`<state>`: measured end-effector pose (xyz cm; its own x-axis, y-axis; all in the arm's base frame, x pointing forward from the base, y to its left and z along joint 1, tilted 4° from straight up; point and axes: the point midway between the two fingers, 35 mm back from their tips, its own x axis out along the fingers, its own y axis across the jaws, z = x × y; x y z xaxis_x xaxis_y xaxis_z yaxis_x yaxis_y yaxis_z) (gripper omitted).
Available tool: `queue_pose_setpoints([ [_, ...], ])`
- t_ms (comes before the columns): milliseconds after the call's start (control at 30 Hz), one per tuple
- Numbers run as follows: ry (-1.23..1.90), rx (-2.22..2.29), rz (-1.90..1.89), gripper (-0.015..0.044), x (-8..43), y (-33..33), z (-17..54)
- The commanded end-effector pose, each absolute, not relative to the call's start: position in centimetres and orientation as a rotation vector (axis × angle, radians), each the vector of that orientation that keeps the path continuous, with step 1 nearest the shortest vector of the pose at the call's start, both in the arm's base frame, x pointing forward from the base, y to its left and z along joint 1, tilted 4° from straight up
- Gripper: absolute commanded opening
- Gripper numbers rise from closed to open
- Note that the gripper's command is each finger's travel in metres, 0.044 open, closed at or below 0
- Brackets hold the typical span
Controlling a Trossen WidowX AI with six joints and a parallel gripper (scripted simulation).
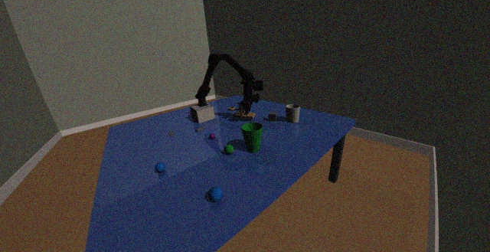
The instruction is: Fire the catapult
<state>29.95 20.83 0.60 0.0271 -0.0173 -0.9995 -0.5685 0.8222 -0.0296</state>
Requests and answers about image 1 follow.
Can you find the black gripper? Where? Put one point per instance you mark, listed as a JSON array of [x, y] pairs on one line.
[[245, 102]]

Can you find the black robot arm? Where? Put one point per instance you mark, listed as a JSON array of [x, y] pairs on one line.
[[244, 73]]

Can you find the blue ball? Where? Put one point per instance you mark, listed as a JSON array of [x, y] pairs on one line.
[[160, 167], [215, 194]]

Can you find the green ball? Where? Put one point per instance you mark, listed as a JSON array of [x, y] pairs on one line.
[[228, 149]]

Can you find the grey cup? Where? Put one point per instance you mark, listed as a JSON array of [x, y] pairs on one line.
[[292, 113]]

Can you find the green cup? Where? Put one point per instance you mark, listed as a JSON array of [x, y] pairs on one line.
[[252, 133]]

